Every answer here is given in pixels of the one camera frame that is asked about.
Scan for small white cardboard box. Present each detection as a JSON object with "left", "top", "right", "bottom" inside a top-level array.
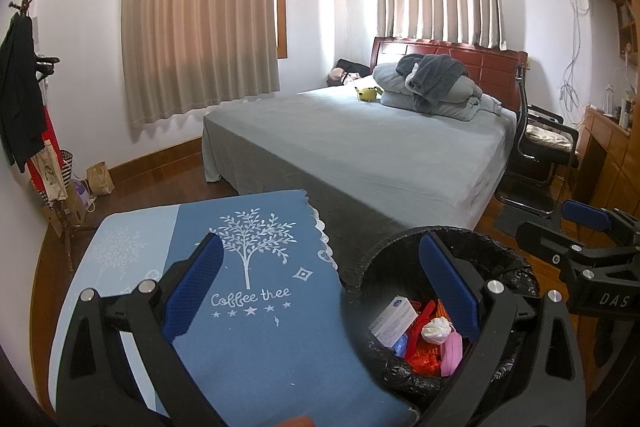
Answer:
[{"left": 369, "top": 296, "right": 420, "bottom": 348}]

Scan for black and pink bag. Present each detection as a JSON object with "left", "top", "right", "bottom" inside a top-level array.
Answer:
[{"left": 326, "top": 59, "right": 372, "bottom": 88}]

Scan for beige chair cushion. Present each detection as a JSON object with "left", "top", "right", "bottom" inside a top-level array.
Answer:
[{"left": 525, "top": 123, "right": 573, "bottom": 152}]

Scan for dark grey garment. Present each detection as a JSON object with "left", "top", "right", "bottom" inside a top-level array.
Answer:
[{"left": 396, "top": 53, "right": 468, "bottom": 112}]

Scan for black office chair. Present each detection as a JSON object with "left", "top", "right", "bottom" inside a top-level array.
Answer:
[{"left": 494, "top": 62, "right": 581, "bottom": 215}]

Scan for black hanger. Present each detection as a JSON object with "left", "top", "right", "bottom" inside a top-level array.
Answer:
[{"left": 32, "top": 54, "right": 61, "bottom": 80}]

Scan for beige tote bag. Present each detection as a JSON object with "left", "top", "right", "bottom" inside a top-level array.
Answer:
[{"left": 35, "top": 144, "right": 68, "bottom": 208}]

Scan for striped basket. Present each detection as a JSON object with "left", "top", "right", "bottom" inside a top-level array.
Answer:
[{"left": 59, "top": 149, "right": 76, "bottom": 198}]

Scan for red hanging garment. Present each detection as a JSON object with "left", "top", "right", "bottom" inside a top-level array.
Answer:
[{"left": 25, "top": 107, "right": 63, "bottom": 195}]

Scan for dark hanging coat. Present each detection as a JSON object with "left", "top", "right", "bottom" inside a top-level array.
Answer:
[{"left": 0, "top": 14, "right": 48, "bottom": 172}]

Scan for bed with grey sheet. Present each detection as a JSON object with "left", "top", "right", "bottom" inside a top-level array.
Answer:
[{"left": 201, "top": 84, "right": 518, "bottom": 258}]

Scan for purple and white appliance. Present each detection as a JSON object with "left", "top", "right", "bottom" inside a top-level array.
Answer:
[{"left": 72, "top": 179, "right": 97, "bottom": 212}]

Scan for blue tree-print tablecloth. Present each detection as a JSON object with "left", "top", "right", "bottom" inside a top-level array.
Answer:
[{"left": 47, "top": 189, "right": 421, "bottom": 427}]

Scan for black trash bin with bag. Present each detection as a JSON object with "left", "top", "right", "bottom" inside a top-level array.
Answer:
[{"left": 345, "top": 226, "right": 542, "bottom": 413}]

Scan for red wooden headboard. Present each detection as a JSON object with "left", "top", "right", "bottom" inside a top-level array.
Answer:
[{"left": 371, "top": 36, "right": 529, "bottom": 112}]

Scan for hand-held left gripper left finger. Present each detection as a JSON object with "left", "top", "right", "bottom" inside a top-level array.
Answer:
[{"left": 56, "top": 232, "right": 225, "bottom": 427}]

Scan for brown paper bag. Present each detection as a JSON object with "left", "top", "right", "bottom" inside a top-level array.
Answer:
[{"left": 86, "top": 162, "right": 116, "bottom": 196}]

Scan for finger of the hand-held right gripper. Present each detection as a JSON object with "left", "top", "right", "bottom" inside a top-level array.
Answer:
[
  {"left": 560, "top": 199, "right": 640, "bottom": 238},
  {"left": 515, "top": 219, "right": 596, "bottom": 268}
]

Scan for white wall cables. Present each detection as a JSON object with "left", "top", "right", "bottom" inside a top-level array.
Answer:
[{"left": 557, "top": 0, "right": 591, "bottom": 125}]

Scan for grey pillows and blanket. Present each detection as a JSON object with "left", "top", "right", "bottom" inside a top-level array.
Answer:
[{"left": 372, "top": 59, "right": 503, "bottom": 122}]

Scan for small white tissue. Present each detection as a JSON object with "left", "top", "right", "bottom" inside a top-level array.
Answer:
[{"left": 421, "top": 316, "right": 453, "bottom": 344}]

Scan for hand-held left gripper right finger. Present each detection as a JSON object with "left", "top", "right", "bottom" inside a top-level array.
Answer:
[{"left": 419, "top": 233, "right": 587, "bottom": 427}]

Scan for wide beige curtain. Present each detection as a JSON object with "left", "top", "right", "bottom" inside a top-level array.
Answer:
[{"left": 121, "top": 0, "right": 282, "bottom": 140}]

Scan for red plastic wrapper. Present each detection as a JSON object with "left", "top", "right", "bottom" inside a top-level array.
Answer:
[{"left": 404, "top": 339, "right": 445, "bottom": 375}]

